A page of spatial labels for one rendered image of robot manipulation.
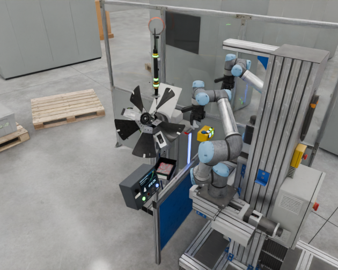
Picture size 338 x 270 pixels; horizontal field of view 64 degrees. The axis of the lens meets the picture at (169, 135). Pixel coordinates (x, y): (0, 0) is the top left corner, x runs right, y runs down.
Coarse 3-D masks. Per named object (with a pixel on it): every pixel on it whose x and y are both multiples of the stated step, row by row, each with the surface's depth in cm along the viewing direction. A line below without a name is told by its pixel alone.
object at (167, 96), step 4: (168, 88) 251; (164, 92) 255; (168, 92) 247; (172, 92) 242; (164, 96) 249; (168, 96) 242; (172, 96) 239; (160, 100) 254; (164, 100) 244; (160, 104) 245; (156, 108) 247
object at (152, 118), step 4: (144, 112) 247; (148, 112) 246; (140, 116) 249; (144, 116) 248; (148, 116) 246; (152, 116) 248; (156, 116) 254; (140, 120) 248; (144, 120) 247; (148, 120) 245; (152, 120) 247; (144, 124) 245; (148, 124) 246
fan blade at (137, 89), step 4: (136, 88) 259; (136, 92) 259; (136, 96) 260; (140, 96) 254; (132, 100) 268; (136, 100) 261; (140, 100) 255; (136, 104) 264; (140, 104) 257; (140, 108) 260
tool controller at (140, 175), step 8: (144, 168) 185; (152, 168) 184; (128, 176) 180; (136, 176) 178; (144, 176) 178; (152, 176) 185; (120, 184) 174; (128, 184) 171; (136, 184) 172; (144, 184) 178; (152, 184) 185; (128, 192) 172; (136, 192) 171; (152, 192) 186; (128, 200) 177; (136, 200) 173; (144, 200) 180; (136, 208) 176
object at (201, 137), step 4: (204, 128) 261; (208, 128) 261; (200, 132) 254; (208, 132) 254; (200, 136) 255; (204, 136) 252; (212, 136) 264; (200, 140) 257; (204, 140) 254; (208, 140) 258
